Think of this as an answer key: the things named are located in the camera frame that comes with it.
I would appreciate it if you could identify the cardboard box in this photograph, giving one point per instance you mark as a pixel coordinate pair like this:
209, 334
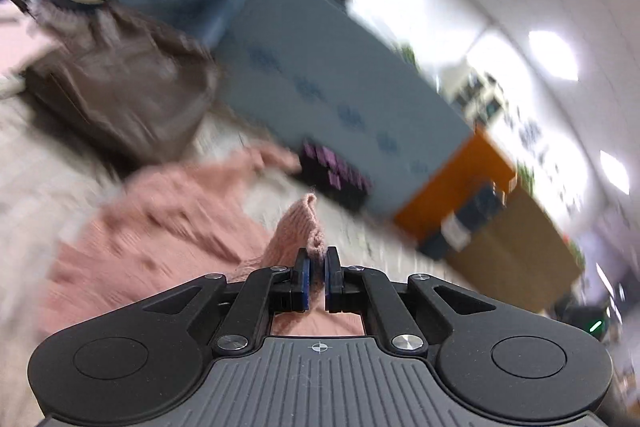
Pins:
515, 252

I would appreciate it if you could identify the pink knit sweater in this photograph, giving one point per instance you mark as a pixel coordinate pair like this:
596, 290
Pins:
165, 227

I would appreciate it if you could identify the blue partition panel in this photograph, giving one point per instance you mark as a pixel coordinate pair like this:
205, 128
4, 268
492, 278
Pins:
280, 52

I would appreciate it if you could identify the brown garment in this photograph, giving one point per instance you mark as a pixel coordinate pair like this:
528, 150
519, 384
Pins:
125, 77

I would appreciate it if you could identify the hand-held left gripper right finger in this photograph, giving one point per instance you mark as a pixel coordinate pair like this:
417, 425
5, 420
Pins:
330, 277

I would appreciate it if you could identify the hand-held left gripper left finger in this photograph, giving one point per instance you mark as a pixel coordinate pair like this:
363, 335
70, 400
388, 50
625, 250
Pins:
302, 278

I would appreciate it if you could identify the black purple keyboard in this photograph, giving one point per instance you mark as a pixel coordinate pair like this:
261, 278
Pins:
334, 177

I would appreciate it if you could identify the orange wooden cabinet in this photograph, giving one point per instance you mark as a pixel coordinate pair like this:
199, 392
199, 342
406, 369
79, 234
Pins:
460, 187

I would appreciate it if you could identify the dark blue box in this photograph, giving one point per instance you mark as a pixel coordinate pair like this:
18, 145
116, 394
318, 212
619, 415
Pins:
462, 222

